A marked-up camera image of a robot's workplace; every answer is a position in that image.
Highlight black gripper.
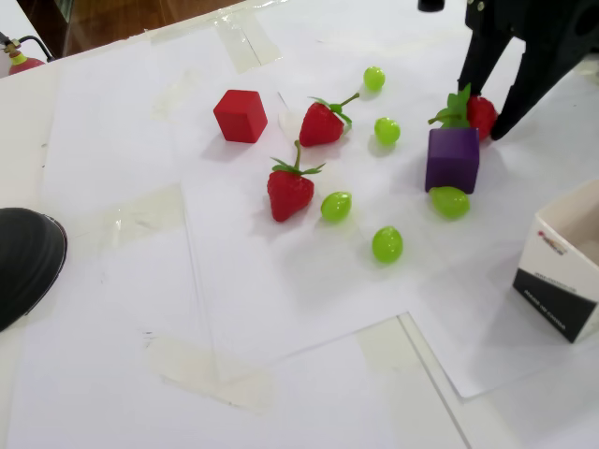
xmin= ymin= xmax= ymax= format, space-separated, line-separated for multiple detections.
xmin=457 ymin=0 xmax=599 ymax=141

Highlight red plastic strawberry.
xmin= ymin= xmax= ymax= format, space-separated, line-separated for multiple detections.
xmin=267 ymin=139 xmax=327 ymax=224
xmin=427 ymin=82 xmax=500 ymax=141
xmin=298 ymin=92 xmax=361 ymax=149

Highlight white and black cardboard box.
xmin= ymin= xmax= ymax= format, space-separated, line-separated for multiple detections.
xmin=511 ymin=179 xmax=599 ymax=345

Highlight purple wooden cube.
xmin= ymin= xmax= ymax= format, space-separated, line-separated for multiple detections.
xmin=424 ymin=127 xmax=481 ymax=196

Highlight green plastic grape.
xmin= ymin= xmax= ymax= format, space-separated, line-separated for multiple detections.
xmin=429 ymin=185 xmax=471 ymax=220
xmin=320 ymin=191 xmax=353 ymax=224
xmin=371 ymin=225 xmax=404 ymax=264
xmin=362 ymin=65 xmax=387 ymax=93
xmin=373 ymin=116 xmax=402 ymax=146

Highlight beige masking tape strip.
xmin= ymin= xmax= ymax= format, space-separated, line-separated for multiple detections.
xmin=354 ymin=311 xmax=425 ymax=375
xmin=212 ymin=11 xmax=285 ymax=75
xmin=143 ymin=332 xmax=276 ymax=415
xmin=100 ymin=184 xmax=186 ymax=247

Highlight red wooden cube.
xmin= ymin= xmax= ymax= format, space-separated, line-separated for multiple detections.
xmin=212 ymin=89 xmax=269 ymax=143

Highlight red fire extinguisher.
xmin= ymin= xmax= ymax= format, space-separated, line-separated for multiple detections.
xmin=0 ymin=31 xmax=56 ymax=78

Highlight black round object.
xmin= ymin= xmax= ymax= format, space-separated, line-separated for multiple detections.
xmin=0 ymin=207 xmax=69 ymax=334

